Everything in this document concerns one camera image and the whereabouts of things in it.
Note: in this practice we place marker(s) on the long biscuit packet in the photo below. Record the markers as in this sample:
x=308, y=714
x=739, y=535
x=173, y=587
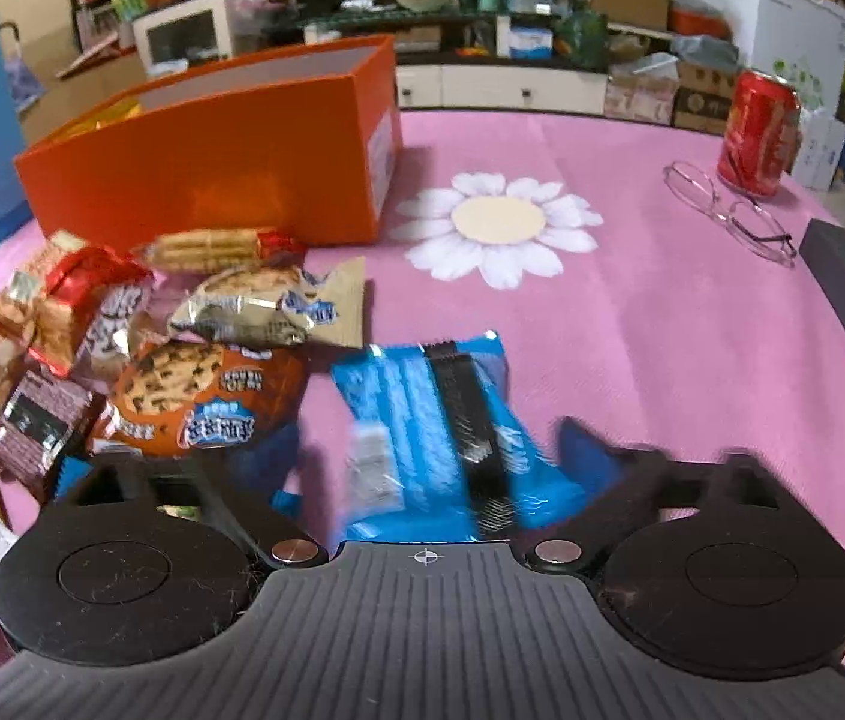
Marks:
x=208, y=251

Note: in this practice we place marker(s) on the orange cardboard box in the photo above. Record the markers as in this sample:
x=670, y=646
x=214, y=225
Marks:
x=304, y=139

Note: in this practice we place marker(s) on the beige cookie packet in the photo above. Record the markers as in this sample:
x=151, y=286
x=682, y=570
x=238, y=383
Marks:
x=265, y=306

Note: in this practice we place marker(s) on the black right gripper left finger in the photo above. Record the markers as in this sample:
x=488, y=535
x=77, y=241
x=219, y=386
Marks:
x=235, y=488

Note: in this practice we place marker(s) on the brown chocolate snack packet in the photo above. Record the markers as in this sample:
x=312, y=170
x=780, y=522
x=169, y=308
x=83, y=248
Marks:
x=44, y=420

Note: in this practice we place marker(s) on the white small fridge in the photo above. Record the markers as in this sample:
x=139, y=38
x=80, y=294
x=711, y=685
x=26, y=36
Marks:
x=800, y=41

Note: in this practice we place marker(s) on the red soda can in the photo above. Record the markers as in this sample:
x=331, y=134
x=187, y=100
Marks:
x=761, y=134

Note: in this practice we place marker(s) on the red peanut snack packet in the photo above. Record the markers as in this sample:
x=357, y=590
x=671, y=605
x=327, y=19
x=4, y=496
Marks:
x=52, y=299

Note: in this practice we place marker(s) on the wire frame eyeglasses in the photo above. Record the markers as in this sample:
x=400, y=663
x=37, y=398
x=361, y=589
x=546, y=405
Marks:
x=745, y=219

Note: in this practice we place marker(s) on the white tv cabinet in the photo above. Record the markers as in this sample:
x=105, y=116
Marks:
x=501, y=87

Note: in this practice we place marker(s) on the pink floral tablecloth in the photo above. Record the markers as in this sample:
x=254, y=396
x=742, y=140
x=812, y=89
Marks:
x=637, y=315

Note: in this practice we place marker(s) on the orange cookie packet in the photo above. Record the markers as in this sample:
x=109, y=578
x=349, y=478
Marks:
x=180, y=396

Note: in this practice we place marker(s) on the blue black striped packet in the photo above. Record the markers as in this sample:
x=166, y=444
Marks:
x=418, y=443

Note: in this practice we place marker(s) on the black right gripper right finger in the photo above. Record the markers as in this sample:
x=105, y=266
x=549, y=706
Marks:
x=627, y=487

